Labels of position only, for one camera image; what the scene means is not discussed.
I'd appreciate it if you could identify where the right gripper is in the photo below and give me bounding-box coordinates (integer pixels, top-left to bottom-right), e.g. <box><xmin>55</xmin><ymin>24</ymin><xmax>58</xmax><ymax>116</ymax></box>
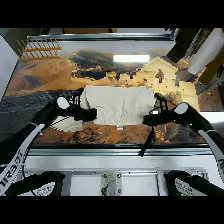
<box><xmin>142</xmin><ymin>111</ymin><xmax>169</xmax><ymax>127</ymax></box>

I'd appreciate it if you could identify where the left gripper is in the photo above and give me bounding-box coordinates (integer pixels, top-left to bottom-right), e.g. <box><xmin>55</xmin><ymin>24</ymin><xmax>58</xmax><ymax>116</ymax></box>
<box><xmin>68</xmin><ymin>96</ymin><xmax>98</xmax><ymax>123</ymax></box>

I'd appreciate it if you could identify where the cream garment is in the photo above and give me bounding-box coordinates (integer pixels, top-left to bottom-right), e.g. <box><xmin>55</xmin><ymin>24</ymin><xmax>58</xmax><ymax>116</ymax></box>
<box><xmin>79</xmin><ymin>85</ymin><xmax>156</xmax><ymax>128</ymax></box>

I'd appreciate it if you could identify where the brown garment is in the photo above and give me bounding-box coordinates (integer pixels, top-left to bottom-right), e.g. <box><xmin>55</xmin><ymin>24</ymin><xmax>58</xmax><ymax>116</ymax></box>
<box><xmin>198</xmin><ymin>49</ymin><xmax>224</xmax><ymax>86</ymax></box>

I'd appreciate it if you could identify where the brown wooden rack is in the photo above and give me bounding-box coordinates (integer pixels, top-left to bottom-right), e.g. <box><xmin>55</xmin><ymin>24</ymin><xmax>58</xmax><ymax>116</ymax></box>
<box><xmin>17</xmin><ymin>37</ymin><xmax>64</xmax><ymax>62</ymax></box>

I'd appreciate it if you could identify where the white garment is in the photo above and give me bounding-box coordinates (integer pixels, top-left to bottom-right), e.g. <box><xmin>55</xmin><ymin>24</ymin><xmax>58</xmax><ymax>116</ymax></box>
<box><xmin>186</xmin><ymin>27</ymin><xmax>224</xmax><ymax>76</ymax></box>

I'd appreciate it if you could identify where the black cable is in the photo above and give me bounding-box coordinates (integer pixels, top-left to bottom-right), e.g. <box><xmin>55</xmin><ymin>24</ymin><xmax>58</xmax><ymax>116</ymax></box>
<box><xmin>137</xmin><ymin>125</ymin><xmax>156</xmax><ymax>158</ymax></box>

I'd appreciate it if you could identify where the silver frame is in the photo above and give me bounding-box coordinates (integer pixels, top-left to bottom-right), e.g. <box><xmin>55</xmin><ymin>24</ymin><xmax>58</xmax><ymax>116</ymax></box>
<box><xmin>0</xmin><ymin>32</ymin><xmax>224</xmax><ymax>197</ymax></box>

